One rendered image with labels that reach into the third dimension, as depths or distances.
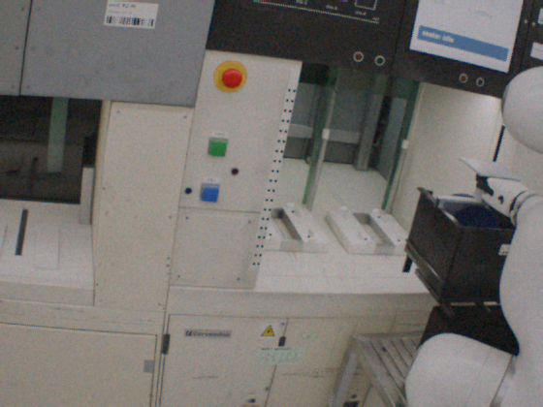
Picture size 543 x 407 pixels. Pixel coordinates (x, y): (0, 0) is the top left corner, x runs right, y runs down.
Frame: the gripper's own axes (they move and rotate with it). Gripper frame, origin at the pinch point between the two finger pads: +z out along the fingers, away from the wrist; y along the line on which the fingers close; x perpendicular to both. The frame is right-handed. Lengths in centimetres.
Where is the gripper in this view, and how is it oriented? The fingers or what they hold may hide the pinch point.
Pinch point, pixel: (489, 177)
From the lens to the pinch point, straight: 145.2
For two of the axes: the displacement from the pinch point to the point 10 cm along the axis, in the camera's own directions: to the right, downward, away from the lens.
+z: -2.4, -4.2, 8.8
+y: 9.5, 0.8, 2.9
